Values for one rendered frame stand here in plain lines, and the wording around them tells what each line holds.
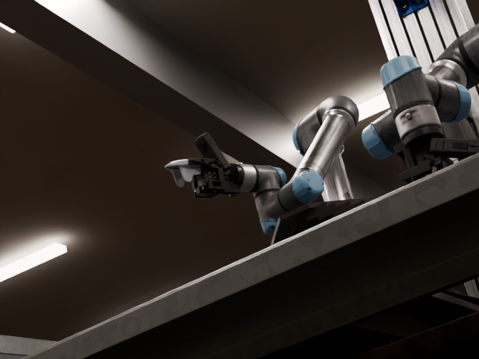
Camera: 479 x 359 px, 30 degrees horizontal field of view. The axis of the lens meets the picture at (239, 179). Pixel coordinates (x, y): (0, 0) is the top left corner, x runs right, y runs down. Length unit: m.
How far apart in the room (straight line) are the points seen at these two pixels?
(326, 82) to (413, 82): 4.10
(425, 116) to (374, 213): 0.77
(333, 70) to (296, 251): 4.77
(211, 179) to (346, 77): 3.51
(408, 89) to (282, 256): 0.79
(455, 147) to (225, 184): 0.90
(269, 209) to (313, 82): 3.38
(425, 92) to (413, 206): 0.82
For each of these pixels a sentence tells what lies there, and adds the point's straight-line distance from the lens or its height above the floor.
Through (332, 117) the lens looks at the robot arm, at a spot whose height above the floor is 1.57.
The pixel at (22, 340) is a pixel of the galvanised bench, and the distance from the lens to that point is 2.03.
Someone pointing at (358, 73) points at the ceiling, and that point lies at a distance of 5.72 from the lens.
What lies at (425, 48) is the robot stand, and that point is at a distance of 2.73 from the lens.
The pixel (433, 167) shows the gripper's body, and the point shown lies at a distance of 1.55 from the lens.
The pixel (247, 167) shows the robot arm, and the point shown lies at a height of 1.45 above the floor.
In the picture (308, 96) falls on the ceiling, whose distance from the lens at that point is 5.81.
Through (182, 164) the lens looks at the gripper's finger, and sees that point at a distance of 2.25.
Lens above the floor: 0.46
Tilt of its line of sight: 24 degrees up
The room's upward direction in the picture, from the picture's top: 14 degrees counter-clockwise
